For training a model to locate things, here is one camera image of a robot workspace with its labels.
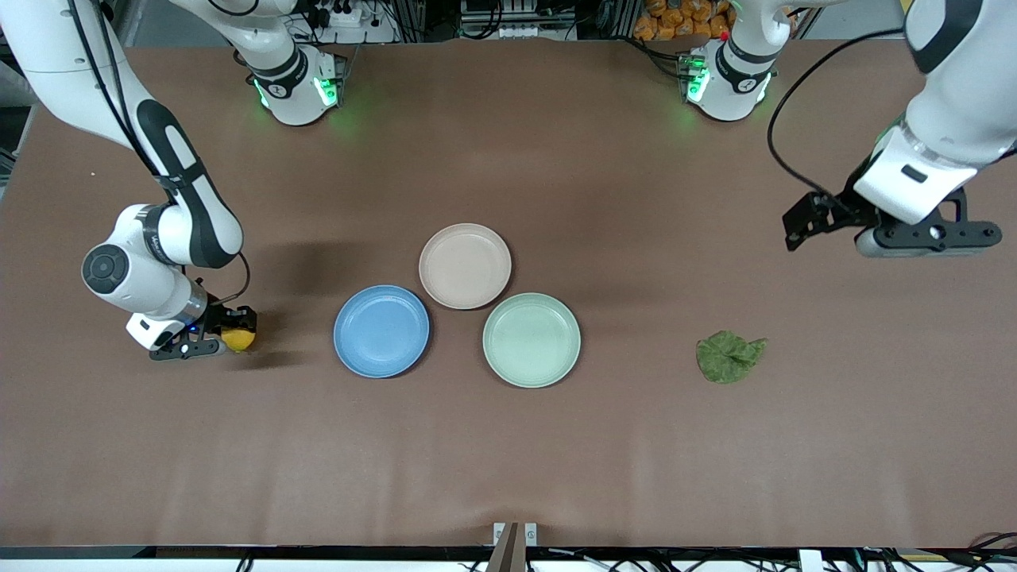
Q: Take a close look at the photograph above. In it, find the bag of orange fruits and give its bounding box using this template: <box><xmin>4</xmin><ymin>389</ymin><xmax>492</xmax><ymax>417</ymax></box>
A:
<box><xmin>633</xmin><ymin>0</ymin><xmax>736</xmax><ymax>42</ymax></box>

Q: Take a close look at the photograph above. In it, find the white power strip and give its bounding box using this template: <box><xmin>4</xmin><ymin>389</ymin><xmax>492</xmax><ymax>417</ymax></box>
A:
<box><xmin>306</xmin><ymin>4</ymin><xmax>364</xmax><ymax>29</ymax></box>

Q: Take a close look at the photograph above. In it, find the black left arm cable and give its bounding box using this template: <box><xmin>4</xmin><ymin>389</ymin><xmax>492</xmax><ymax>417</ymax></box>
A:
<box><xmin>767</xmin><ymin>28</ymin><xmax>908</xmax><ymax>199</ymax></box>

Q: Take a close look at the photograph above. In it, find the brown table cover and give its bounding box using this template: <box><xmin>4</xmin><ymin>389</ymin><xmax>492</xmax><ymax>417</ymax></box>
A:
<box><xmin>0</xmin><ymin>40</ymin><xmax>1017</xmax><ymax>551</ymax></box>

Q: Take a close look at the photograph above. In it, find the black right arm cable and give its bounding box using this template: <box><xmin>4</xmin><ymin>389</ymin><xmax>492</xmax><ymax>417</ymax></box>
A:
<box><xmin>68</xmin><ymin>0</ymin><xmax>251</xmax><ymax>307</ymax></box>

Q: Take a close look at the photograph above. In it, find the blue plate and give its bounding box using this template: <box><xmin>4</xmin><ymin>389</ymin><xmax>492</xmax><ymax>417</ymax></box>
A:
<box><xmin>333</xmin><ymin>284</ymin><xmax>431</xmax><ymax>379</ymax></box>

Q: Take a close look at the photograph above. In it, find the beige plate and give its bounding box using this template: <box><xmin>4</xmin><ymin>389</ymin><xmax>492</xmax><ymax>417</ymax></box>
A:
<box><xmin>418</xmin><ymin>222</ymin><xmax>513</xmax><ymax>311</ymax></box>

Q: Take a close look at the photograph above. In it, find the white control equipment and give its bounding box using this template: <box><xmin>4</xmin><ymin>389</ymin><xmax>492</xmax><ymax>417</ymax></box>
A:
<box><xmin>459</xmin><ymin>0</ymin><xmax>579</xmax><ymax>41</ymax></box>

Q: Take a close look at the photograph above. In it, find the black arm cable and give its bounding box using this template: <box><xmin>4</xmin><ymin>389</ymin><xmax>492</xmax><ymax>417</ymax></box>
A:
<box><xmin>767</xmin><ymin>28</ymin><xmax>908</xmax><ymax>199</ymax></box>
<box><xmin>68</xmin><ymin>0</ymin><xmax>251</xmax><ymax>307</ymax></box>

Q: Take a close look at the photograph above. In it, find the green lettuce leaf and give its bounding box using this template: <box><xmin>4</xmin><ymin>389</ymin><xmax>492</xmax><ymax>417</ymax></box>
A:
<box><xmin>696</xmin><ymin>330</ymin><xmax>769</xmax><ymax>385</ymax></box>

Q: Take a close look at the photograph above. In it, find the light green plate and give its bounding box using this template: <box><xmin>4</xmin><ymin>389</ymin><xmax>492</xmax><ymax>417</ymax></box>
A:
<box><xmin>482</xmin><ymin>292</ymin><xmax>582</xmax><ymax>389</ymax></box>

